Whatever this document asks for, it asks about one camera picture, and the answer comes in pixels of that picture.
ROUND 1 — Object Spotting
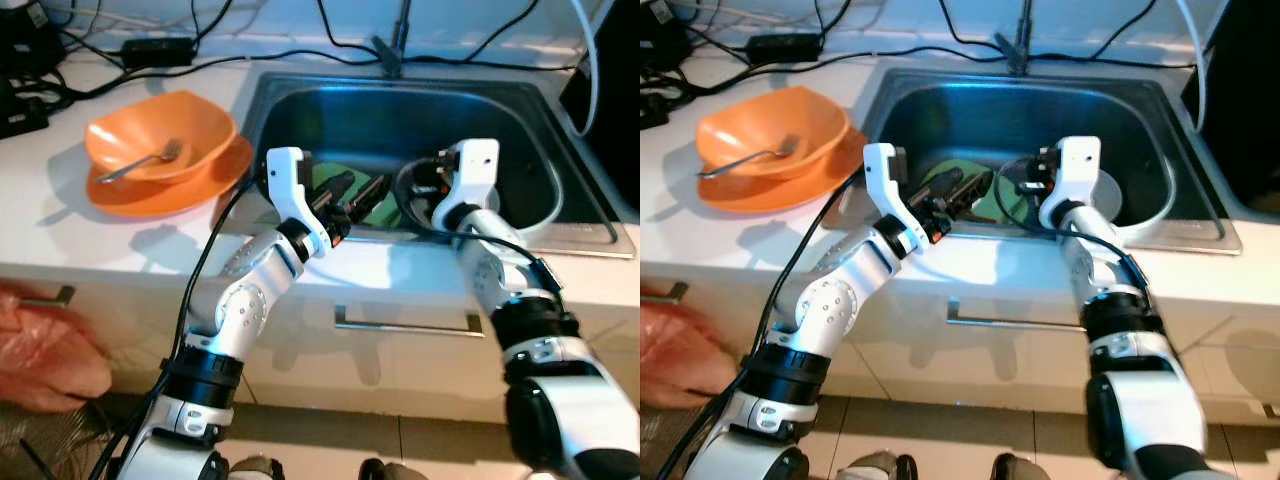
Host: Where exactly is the robot left leg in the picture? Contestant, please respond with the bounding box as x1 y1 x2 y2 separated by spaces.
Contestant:
835 450 906 480
228 455 286 480

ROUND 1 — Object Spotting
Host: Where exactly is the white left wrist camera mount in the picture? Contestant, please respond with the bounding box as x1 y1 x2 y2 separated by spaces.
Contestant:
861 142 938 257
264 146 337 257

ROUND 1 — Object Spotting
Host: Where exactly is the orange plate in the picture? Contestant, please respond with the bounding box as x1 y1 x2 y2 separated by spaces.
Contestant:
697 130 869 213
86 135 255 219

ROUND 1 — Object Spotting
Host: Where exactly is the white hose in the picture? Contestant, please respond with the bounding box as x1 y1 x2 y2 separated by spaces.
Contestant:
1172 0 1208 133
568 0 601 139

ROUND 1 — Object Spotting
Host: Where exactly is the red plastic bag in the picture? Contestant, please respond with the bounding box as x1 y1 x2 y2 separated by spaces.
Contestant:
640 300 739 409
0 282 113 413

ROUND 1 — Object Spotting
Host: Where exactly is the black hanging cable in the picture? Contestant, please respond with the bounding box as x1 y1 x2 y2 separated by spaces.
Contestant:
938 0 1006 51
405 0 586 73
316 0 386 56
1030 0 1196 71

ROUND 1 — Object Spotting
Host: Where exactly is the black electronic device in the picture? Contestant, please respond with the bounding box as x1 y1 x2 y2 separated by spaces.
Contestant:
640 0 686 71
0 0 63 76

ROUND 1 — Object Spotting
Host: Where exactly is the orange bowl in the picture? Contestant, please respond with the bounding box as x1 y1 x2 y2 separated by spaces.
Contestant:
695 85 851 181
84 90 239 185

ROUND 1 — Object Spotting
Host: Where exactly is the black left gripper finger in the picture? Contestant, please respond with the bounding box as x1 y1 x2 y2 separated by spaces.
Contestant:
918 166 967 204
945 170 997 219
343 174 394 223
313 168 358 206

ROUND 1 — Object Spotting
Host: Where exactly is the black counter cable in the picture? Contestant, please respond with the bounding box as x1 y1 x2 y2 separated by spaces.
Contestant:
45 45 391 101
660 40 1006 96

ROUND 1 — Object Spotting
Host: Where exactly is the white kitchen cabinet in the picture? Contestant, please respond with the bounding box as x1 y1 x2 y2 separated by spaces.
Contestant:
640 258 1280 421
0 262 641 426

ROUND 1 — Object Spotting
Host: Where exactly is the dark appliance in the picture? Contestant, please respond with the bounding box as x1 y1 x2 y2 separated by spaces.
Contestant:
560 0 641 211
1180 0 1280 216

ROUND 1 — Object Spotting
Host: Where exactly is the steel faucet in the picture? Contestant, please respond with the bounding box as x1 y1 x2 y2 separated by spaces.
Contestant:
995 0 1036 76
372 0 413 79

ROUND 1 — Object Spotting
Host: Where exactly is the green plate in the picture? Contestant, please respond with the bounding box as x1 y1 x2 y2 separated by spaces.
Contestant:
915 160 1031 226
305 160 421 229

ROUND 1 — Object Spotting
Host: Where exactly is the metal fork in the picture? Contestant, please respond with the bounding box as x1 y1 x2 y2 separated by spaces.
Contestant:
98 138 184 185
697 133 799 181

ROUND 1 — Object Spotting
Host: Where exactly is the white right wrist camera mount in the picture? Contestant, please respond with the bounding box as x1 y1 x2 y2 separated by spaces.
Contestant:
1037 136 1103 231
430 138 501 233

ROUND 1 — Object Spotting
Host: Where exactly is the steel kitchen sink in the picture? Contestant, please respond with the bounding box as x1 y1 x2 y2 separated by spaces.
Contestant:
838 65 1244 256
222 68 637 259

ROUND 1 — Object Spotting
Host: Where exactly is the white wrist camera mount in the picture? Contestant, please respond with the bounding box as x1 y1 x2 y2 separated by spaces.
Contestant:
1037 136 1103 231
264 146 337 257
861 142 938 257
430 138 501 233

